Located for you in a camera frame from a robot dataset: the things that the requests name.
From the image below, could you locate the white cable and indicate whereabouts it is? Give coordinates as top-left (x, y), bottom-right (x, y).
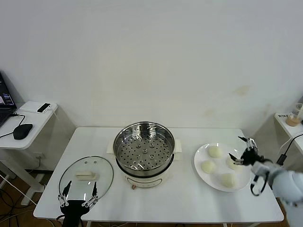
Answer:
top-left (279, 133), bottom-right (303, 154)

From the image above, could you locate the white round plate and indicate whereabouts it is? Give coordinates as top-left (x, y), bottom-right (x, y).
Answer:
top-left (194, 142), bottom-right (251, 192)

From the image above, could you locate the black computer mouse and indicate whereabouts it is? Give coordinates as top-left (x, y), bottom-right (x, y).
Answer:
top-left (13, 123), bottom-right (33, 140)

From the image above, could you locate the clear plastic drink cup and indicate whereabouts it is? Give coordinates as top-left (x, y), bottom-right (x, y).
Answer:
top-left (285, 103), bottom-right (303, 127)

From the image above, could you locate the black laptop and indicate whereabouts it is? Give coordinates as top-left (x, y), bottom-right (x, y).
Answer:
top-left (0, 70), bottom-right (18, 127)

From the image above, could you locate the perforated stainless steamer basket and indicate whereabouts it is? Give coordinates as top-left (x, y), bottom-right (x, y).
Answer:
top-left (113, 122), bottom-right (176, 171)

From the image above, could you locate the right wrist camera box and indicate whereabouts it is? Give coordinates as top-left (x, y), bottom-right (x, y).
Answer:
top-left (251, 161), bottom-right (273, 180)

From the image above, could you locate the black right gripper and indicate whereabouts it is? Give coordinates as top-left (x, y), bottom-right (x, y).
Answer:
top-left (228, 136), bottom-right (265, 166)

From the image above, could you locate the flat white box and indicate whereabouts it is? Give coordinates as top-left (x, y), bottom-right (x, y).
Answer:
top-left (18, 104), bottom-right (54, 114)

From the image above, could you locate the white steamed baozi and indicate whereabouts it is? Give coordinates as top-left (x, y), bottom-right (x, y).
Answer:
top-left (201, 160), bottom-right (216, 175)
top-left (220, 173), bottom-right (237, 189)
top-left (207, 145), bottom-right (223, 158)
top-left (226, 155), bottom-right (243, 171)

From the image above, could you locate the black laptop cable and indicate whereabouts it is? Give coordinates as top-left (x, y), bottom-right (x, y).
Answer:
top-left (0, 113), bottom-right (26, 138)

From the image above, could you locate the glass lid with cream handle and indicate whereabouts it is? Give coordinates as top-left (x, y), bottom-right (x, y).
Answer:
top-left (59, 155), bottom-right (114, 206)

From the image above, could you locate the white side desk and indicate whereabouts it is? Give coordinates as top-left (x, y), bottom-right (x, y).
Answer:
top-left (0, 101), bottom-right (59, 206)

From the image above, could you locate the cream electric cooking pot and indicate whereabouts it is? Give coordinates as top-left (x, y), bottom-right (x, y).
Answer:
top-left (107, 138), bottom-right (183, 190)

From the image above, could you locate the black cable with adapter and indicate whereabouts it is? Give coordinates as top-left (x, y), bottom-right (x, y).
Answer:
top-left (276, 134), bottom-right (303, 167)

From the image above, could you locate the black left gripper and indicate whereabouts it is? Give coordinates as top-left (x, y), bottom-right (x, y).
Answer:
top-left (58, 181), bottom-right (99, 227)

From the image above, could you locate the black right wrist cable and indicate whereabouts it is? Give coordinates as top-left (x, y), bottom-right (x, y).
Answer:
top-left (250, 175), bottom-right (268, 196)

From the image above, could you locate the small black white device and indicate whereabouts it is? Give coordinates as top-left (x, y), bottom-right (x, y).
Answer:
top-left (37, 103), bottom-right (52, 113)

